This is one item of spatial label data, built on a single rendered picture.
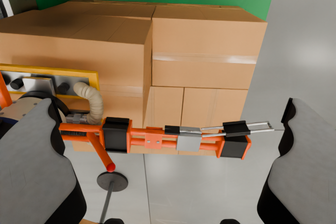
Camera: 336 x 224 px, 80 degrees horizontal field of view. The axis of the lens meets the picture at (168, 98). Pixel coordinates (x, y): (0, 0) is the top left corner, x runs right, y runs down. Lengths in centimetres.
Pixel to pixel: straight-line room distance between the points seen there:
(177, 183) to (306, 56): 202
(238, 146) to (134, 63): 45
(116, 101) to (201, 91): 61
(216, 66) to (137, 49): 60
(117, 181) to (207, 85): 197
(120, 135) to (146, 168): 205
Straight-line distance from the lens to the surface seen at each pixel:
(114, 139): 62
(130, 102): 84
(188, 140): 61
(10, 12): 128
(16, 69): 77
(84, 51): 78
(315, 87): 229
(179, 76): 121
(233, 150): 65
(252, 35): 121
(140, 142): 63
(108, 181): 289
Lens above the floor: 163
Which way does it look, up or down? 58 degrees down
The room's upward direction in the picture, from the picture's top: 179 degrees counter-clockwise
